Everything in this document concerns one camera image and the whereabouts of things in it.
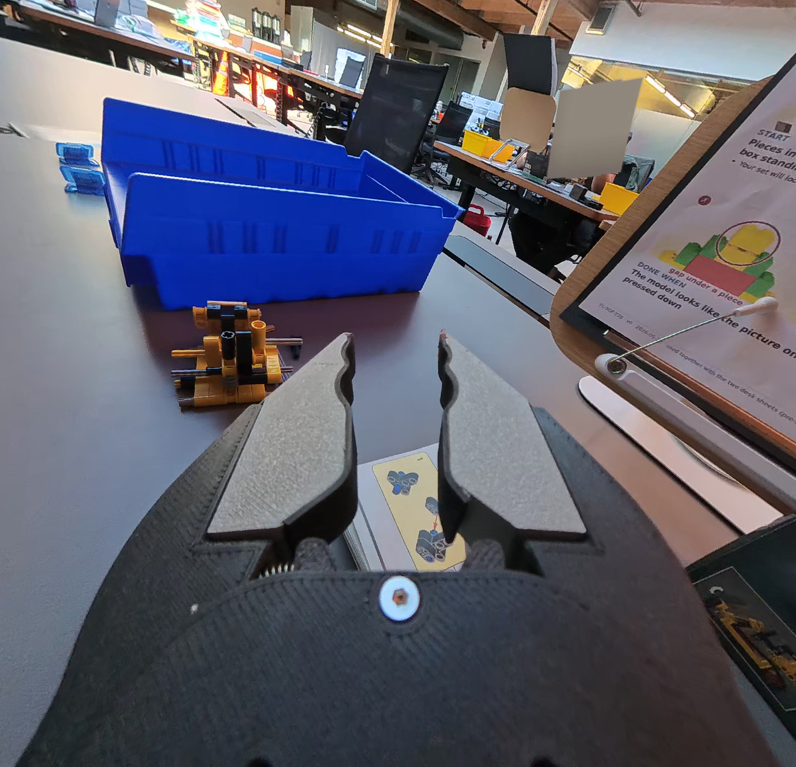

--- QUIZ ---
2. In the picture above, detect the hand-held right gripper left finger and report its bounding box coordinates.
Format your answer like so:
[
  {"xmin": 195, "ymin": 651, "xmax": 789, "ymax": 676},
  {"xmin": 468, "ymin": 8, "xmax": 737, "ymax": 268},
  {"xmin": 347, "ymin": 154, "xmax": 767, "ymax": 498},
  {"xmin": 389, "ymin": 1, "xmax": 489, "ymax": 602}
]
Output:
[{"xmin": 206, "ymin": 333, "xmax": 359, "ymax": 543}]

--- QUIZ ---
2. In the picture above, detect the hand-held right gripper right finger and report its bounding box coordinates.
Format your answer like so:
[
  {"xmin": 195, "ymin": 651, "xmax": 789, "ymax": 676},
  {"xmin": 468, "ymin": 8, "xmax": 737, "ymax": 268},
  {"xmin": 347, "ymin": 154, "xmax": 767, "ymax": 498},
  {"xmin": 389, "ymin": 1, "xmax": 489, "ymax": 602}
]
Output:
[{"xmin": 437, "ymin": 330, "xmax": 588, "ymax": 548}]

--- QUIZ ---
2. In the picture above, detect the yellow black lego model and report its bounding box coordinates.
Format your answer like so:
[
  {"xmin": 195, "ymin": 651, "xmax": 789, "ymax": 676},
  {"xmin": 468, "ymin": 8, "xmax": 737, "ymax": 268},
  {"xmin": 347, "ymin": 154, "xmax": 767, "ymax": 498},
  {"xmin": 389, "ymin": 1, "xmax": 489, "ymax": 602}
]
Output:
[{"xmin": 170, "ymin": 300, "xmax": 304, "ymax": 411}]

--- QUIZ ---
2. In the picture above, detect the lego instruction booklet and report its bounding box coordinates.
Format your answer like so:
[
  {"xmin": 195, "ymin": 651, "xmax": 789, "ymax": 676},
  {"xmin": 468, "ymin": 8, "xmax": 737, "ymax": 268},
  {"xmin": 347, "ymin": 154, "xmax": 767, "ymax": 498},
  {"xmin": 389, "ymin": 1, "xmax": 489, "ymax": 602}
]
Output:
[{"xmin": 342, "ymin": 443, "xmax": 468, "ymax": 573}]

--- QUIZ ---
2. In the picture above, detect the black lego box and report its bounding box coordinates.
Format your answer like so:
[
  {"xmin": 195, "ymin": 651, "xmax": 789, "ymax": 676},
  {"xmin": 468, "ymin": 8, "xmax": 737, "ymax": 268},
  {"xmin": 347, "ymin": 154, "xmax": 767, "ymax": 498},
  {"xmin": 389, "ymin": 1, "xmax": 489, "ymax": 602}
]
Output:
[{"xmin": 687, "ymin": 517, "xmax": 796, "ymax": 713}]

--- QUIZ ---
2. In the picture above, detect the blue plastic bin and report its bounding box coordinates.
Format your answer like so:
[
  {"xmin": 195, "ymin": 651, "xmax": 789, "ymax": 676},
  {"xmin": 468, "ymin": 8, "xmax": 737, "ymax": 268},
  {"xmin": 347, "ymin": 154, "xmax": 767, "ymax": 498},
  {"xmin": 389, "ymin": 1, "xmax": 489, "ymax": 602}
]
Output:
[
  {"xmin": 120, "ymin": 151, "xmax": 465, "ymax": 312},
  {"xmin": 101, "ymin": 97, "xmax": 402, "ymax": 248}
]

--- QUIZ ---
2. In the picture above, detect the wooden document stand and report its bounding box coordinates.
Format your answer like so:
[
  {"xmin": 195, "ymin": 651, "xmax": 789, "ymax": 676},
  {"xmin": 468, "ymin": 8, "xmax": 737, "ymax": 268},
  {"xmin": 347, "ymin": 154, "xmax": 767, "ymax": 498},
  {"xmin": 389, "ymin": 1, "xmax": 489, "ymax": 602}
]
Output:
[{"xmin": 550, "ymin": 50, "xmax": 796, "ymax": 534}]

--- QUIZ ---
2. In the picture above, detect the yellow plastic bin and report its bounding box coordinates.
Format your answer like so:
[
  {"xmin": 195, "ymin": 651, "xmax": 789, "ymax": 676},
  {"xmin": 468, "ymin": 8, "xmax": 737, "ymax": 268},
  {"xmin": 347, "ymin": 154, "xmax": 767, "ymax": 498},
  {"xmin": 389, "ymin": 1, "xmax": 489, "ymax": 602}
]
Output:
[
  {"xmin": 462, "ymin": 129, "xmax": 518, "ymax": 163},
  {"xmin": 597, "ymin": 182, "xmax": 643, "ymax": 218}
]

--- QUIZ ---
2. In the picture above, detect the printed instruction sheet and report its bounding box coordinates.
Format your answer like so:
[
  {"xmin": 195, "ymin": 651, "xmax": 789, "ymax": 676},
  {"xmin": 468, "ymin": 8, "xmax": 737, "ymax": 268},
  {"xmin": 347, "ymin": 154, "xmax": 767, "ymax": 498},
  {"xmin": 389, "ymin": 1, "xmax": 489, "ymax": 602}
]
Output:
[{"xmin": 577, "ymin": 73, "xmax": 796, "ymax": 421}]

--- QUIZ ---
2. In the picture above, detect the brown cardboard sheet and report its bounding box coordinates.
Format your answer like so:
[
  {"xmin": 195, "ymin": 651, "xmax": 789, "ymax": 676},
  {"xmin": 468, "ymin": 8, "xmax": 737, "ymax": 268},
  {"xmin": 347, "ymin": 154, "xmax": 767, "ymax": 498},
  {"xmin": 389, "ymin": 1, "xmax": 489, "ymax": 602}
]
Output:
[{"xmin": 500, "ymin": 86, "xmax": 557, "ymax": 153}]

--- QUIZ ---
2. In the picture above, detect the black mesh office chair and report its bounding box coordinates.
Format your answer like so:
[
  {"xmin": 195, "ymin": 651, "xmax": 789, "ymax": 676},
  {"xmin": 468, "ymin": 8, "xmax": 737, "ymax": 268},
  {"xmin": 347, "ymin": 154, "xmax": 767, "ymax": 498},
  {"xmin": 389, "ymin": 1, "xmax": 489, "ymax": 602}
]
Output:
[{"xmin": 343, "ymin": 53, "xmax": 450, "ymax": 159}]

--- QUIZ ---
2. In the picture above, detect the stack of colourful boxes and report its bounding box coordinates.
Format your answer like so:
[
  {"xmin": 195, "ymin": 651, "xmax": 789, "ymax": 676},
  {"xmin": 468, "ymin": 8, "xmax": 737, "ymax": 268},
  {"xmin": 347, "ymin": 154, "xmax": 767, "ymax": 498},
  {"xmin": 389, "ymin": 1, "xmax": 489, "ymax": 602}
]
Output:
[{"xmin": 182, "ymin": 0, "xmax": 232, "ymax": 41}]

